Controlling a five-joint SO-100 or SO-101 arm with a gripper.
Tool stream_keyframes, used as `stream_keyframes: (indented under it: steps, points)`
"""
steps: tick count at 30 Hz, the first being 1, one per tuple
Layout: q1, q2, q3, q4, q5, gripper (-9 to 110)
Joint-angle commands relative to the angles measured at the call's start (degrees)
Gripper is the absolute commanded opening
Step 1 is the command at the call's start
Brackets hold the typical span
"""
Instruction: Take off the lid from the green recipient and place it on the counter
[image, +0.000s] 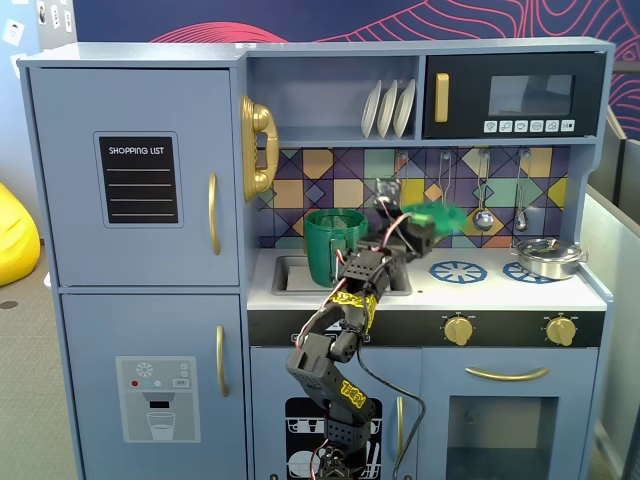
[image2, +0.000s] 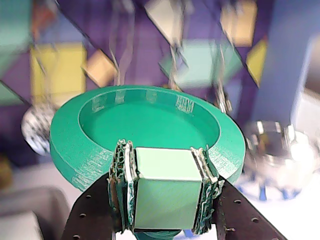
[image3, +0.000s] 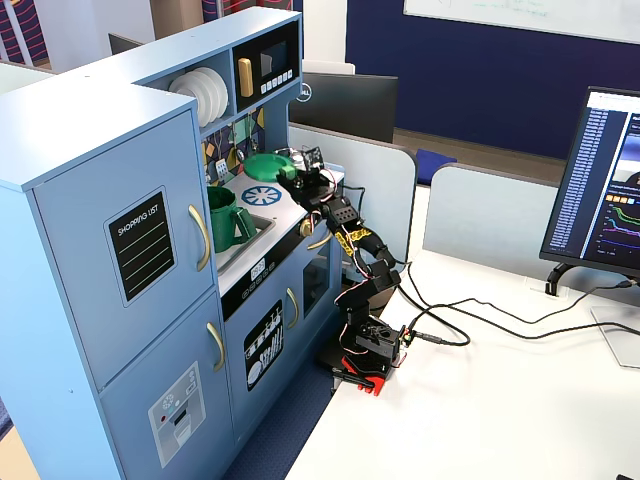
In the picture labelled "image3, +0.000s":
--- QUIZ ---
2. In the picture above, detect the small black monitor back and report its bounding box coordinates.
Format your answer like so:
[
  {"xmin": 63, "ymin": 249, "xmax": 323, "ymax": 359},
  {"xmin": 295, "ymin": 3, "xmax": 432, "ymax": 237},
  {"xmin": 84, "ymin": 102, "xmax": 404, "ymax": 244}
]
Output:
[{"xmin": 107, "ymin": 32, "xmax": 145, "ymax": 57}]

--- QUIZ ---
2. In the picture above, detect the silver monitor stand base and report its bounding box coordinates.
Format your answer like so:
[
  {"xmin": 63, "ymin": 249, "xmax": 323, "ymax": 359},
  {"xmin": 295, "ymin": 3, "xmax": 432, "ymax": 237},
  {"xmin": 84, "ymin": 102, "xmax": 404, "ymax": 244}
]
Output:
[{"xmin": 589, "ymin": 303, "xmax": 640, "ymax": 371}]

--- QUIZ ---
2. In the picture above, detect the small wrist camera board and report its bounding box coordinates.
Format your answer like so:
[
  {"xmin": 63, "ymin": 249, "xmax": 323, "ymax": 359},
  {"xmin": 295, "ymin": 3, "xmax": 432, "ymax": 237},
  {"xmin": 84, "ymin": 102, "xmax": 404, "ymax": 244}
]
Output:
[{"xmin": 298, "ymin": 146, "xmax": 327, "ymax": 174}]

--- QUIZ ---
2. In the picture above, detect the white toy plate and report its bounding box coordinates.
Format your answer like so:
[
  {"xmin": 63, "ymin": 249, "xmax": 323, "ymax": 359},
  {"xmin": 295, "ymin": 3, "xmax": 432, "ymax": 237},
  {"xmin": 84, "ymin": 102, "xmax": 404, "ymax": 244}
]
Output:
[
  {"xmin": 183, "ymin": 71, "xmax": 215, "ymax": 126},
  {"xmin": 193, "ymin": 68, "xmax": 224, "ymax": 123},
  {"xmin": 202, "ymin": 66, "xmax": 231, "ymax": 119},
  {"xmin": 168, "ymin": 74, "xmax": 203, "ymax": 129}
]

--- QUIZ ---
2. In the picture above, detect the black usb cable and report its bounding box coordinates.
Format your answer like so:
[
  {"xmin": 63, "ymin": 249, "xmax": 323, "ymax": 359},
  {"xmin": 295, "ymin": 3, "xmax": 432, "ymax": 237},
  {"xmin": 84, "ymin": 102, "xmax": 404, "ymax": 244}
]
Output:
[{"xmin": 399, "ymin": 258, "xmax": 640, "ymax": 346}]

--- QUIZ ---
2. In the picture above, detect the gold microwave handle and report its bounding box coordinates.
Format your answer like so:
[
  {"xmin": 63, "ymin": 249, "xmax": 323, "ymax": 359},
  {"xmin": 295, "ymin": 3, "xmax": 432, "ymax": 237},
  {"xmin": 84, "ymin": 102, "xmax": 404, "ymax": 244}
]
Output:
[{"xmin": 236, "ymin": 57, "xmax": 254, "ymax": 99}]

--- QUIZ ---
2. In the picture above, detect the wide grey desk divider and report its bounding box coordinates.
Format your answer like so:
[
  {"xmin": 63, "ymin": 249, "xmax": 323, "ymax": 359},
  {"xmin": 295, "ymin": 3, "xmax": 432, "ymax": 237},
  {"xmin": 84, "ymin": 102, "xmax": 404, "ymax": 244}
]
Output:
[{"xmin": 287, "ymin": 123, "xmax": 418, "ymax": 276}]

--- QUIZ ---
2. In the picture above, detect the gold dishwasher handle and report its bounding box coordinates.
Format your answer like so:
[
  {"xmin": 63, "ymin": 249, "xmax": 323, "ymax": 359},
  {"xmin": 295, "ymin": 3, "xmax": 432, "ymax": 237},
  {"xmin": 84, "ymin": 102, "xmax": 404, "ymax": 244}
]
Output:
[{"xmin": 285, "ymin": 286, "xmax": 301, "ymax": 330}]

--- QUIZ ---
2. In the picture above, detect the low grey desk divider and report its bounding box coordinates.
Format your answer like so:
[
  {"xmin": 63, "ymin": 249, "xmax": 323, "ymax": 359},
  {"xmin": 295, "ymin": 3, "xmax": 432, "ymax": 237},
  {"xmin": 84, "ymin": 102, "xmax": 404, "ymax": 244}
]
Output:
[{"xmin": 422, "ymin": 161, "xmax": 560, "ymax": 275}]

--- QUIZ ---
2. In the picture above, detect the red table clamp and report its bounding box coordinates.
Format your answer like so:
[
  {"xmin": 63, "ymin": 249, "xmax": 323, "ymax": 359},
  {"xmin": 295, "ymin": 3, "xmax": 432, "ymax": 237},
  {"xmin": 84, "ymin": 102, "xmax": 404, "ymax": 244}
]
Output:
[{"xmin": 341, "ymin": 353, "xmax": 390, "ymax": 399}]

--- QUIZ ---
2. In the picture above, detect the gold oven handle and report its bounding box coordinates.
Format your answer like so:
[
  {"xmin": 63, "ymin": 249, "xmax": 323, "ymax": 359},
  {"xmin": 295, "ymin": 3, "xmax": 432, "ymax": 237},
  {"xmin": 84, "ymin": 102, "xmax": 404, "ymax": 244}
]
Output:
[{"xmin": 305, "ymin": 228, "xmax": 335, "ymax": 252}]

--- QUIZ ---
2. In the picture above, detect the hanging toy ladle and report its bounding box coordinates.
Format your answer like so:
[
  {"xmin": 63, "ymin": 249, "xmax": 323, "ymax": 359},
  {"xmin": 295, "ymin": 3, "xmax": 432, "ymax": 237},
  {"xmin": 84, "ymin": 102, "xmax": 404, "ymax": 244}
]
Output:
[{"xmin": 230, "ymin": 117, "xmax": 248, "ymax": 163}]

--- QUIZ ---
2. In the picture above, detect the green plastic pitcher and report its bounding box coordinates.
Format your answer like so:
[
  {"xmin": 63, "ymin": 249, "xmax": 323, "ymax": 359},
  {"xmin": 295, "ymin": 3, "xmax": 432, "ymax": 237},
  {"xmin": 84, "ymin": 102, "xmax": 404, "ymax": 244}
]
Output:
[{"xmin": 206, "ymin": 185, "xmax": 259, "ymax": 254}]

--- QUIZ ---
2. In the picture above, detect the black dell monitor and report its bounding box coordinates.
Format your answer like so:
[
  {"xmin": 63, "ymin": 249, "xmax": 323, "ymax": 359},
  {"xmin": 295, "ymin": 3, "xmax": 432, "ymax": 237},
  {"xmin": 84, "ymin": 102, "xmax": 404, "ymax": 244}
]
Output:
[{"xmin": 288, "ymin": 70, "xmax": 400, "ymax": 144}]

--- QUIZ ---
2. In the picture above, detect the monitor with lit screen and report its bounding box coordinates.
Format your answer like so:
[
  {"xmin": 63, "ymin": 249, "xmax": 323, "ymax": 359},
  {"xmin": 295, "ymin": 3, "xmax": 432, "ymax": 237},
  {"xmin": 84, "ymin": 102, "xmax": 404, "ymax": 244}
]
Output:
[{"xmin": 538, "ymin": 85, "xmax": 640, "ymax": 297}]

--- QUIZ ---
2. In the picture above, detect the green round lid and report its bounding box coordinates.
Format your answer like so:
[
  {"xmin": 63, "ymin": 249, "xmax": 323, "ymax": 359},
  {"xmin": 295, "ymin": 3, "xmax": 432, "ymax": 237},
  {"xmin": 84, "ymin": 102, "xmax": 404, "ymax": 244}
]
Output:
[{"xmin": 243, "ymin": 152, "xmax": 298, "ymax": 183}]

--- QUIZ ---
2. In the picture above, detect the blue wooden toy kitchen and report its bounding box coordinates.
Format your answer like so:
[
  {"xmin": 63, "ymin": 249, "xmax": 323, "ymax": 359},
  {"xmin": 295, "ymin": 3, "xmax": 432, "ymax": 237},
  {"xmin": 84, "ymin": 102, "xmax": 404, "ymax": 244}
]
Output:
[{"xmin": 0, "ymin": 7, "xmax": 347, "ymax": 480}]

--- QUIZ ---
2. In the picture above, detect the black toy microwave door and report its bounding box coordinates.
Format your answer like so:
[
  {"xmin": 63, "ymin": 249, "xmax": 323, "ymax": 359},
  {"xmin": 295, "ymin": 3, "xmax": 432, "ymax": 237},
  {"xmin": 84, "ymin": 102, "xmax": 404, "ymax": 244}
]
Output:
[{"xmin": 231, "ymin": 21, "xmax": 302, "ymax": 114}]

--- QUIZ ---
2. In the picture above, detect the black power cable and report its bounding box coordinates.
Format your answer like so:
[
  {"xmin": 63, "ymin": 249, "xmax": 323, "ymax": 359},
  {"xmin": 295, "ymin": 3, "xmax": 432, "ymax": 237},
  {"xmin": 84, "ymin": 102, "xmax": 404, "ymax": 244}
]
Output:
[{"xmin": 399, "ymin": 284, "xmax": 640, "ymax": 349}]

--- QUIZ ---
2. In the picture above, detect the hanging toy spatula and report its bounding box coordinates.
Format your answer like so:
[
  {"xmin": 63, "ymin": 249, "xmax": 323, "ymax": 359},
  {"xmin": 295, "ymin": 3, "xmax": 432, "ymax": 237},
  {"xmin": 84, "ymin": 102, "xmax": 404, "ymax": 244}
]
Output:
[{"xmin": 215, "ymin": 130, "xmax": 229, "ymax": 180}]

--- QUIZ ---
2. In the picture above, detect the blue chair seat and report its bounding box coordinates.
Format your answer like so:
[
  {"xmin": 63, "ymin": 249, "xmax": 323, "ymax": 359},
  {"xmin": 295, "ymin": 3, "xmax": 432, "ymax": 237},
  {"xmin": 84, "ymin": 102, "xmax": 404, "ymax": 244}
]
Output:
[{"xmin": 414, "ymin": 148, "xmax": 459, "ymax": 185}]

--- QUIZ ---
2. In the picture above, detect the silver toy pot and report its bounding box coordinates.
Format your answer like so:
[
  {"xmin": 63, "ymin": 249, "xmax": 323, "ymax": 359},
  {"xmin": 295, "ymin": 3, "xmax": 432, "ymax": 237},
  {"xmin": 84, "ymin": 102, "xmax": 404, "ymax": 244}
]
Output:
[{"xmin": 272, "ymin": 145, "xmax": 308, "ymax": 167}]

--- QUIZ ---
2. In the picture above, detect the silver toy sink basin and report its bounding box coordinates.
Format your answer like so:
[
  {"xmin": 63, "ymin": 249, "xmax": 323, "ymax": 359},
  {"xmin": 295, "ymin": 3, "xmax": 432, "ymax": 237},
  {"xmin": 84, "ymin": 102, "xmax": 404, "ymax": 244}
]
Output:
[{"xmin": 214, "ymin": 212, "xmax": 278, "ymax": 274}]

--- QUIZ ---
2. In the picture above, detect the white whiteboard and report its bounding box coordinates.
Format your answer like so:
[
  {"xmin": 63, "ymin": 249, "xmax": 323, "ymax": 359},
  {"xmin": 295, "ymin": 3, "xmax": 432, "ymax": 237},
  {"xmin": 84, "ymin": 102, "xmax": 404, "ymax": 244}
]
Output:
[{"xmin": 403, "ymin": 0, "xmax": 640, "ymax": 46}]

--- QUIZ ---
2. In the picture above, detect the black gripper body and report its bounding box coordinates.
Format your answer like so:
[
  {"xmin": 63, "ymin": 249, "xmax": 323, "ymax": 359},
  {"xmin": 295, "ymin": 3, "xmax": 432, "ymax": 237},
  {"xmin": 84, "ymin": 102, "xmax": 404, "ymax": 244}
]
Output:
[{"xmin": 291, "ymin": 168, "xmax": 347, "ymax": 210}]

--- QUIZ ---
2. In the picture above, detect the short gold freezer handle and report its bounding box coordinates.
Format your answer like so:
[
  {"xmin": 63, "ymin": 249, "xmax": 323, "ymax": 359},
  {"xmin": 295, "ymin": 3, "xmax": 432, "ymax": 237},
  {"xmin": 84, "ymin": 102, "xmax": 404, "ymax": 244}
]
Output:
[{"xmin": 205, "ymin": 321, "xmax": 227, "ymax": 373}]

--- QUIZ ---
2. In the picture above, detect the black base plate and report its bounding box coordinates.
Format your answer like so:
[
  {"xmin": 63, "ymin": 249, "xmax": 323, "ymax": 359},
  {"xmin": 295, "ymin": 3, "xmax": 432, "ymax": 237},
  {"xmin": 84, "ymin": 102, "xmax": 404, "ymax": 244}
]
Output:
[{"xmin": 314, "ymin": 343, "xmax": 354, "ymax": 377}]

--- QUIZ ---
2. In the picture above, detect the black shopping list board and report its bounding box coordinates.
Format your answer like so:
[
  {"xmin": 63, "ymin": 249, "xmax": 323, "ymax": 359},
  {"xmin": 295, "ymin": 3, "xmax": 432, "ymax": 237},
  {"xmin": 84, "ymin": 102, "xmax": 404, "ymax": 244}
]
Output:
[{"xmin": 102, "ymin": 185, "xmax": 180, "ymax": 309}]

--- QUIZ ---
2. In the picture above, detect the long gold fridge handle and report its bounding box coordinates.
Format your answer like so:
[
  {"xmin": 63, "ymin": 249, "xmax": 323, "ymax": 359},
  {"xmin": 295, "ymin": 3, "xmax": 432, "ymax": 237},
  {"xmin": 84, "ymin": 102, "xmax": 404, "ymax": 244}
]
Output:
[{"xmin": 187, "ymin": 203, "xmax": 213, "ymax": 273}]

